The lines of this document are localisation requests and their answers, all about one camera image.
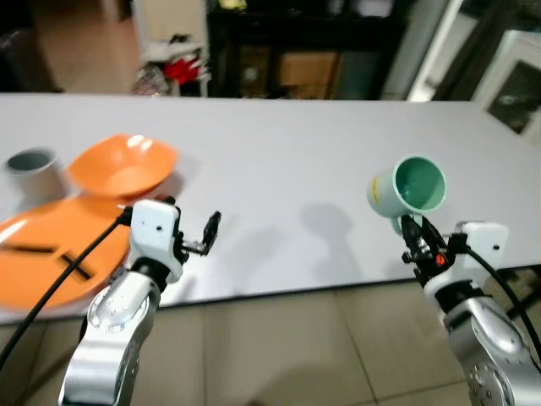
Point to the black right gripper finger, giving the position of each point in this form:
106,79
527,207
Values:
407,233
425,234

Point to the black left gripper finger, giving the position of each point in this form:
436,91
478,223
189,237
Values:
214,226
203,246

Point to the white mug with green inside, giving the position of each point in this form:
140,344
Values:
414,186

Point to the orange bowl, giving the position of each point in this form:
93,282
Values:
122,165

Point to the orange plate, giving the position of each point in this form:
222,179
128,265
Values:
51,288

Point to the red crumpled item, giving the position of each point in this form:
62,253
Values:
184,69

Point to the grey cup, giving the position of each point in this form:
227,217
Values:
34,173

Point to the white glass door cabinet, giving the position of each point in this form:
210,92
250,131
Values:
511,85

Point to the brown cardboard box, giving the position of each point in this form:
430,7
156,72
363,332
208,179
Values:
308,74

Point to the white stool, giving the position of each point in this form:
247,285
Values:
173,49

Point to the black shelf cabinet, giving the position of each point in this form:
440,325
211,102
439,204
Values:
254,42

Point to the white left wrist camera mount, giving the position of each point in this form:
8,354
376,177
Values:
154,233

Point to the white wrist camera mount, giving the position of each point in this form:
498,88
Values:
154,233
483,249

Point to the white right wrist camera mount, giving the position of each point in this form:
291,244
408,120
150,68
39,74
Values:
483,249

